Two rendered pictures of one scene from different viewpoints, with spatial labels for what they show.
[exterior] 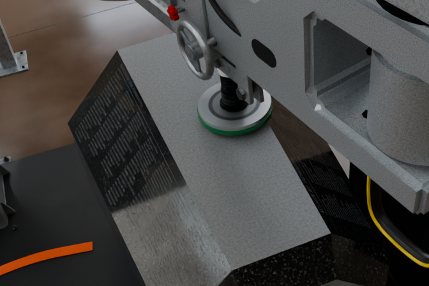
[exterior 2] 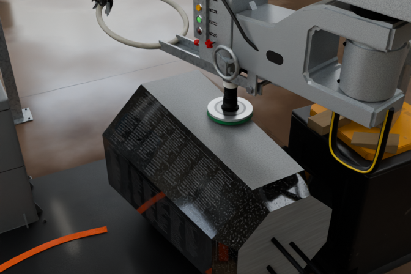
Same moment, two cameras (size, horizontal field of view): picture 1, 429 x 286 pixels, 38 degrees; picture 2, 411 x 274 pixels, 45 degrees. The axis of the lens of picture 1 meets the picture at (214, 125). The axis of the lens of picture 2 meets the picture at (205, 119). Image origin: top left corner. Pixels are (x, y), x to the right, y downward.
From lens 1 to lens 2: 78 cm
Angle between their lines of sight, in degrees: 15
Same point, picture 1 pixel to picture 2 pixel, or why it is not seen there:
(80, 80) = (75, 126)
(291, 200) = (276, 155)
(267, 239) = (268, 174)
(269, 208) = (265, 159)
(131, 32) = (107, 96)
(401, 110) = (364, 68)
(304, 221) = (287, 164)
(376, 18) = (355, 21)
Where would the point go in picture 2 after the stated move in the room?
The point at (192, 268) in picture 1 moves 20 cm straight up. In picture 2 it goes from (222, 196) to (223, 156)
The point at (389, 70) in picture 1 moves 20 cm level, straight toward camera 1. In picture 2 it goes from (359, 48) to (371, 77)
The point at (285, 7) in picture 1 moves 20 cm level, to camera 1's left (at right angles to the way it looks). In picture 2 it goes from (295, 26) to (240, 32)
